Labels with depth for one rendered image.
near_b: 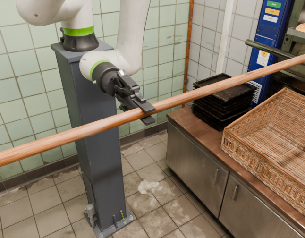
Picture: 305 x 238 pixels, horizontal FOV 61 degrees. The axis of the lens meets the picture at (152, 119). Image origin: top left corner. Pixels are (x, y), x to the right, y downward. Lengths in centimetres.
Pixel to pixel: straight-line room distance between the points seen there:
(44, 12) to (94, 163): 77
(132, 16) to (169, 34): 131
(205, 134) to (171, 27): 96
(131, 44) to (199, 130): 89
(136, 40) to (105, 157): 70
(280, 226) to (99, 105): 101
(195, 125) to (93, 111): 74
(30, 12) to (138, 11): 35
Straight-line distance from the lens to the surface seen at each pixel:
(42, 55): 183
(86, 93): 116
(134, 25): 91
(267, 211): 143
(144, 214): 192
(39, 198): 217
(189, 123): 172
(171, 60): 228
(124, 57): 96
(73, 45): 113
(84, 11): 109
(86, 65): 92
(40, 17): 98
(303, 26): 153
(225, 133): 147
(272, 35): 173
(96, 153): 136
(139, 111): 67
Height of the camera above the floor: 157
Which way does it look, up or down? 35 degrees down
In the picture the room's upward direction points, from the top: straight up
